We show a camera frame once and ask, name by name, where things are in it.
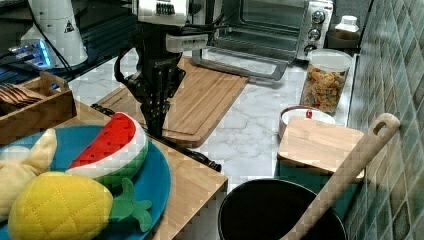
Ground white bowl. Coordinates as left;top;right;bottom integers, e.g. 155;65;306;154
278;105;335;138

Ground white cap bottle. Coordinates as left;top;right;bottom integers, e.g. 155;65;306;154
335;15;359;33

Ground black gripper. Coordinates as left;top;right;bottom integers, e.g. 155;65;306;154
129;23;185;138

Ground blue plate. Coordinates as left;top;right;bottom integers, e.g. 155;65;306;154
1;126;171;240

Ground wooden tea box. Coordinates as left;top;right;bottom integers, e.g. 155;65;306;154
1;72;76;146

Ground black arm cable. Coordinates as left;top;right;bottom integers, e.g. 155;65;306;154
113;46;141;88

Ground clear cereal jar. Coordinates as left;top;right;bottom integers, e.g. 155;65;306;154
300;49;352;115

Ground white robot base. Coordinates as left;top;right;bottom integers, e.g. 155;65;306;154
21;0;88;69

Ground plush banana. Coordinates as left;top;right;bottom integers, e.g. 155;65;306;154
0;129;57;221

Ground dark glass jar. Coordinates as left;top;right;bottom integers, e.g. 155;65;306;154
326;30;360;49

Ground wooden spoon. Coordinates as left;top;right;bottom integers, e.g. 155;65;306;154
279;113;400;240

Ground black utensil holder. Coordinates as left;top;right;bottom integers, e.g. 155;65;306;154
217;178;348;240

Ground bamboo cutting board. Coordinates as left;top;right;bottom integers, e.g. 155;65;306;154
95;55;250;149

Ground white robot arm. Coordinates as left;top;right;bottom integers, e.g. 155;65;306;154
122;0;223;137

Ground plush pineapple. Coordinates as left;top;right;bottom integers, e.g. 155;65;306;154
8;172;153;240

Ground stainless steel toaster oven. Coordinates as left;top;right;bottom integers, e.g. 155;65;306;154
192;0;334;80

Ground plush watermelon slice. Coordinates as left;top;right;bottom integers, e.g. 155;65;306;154
66;112;148;189

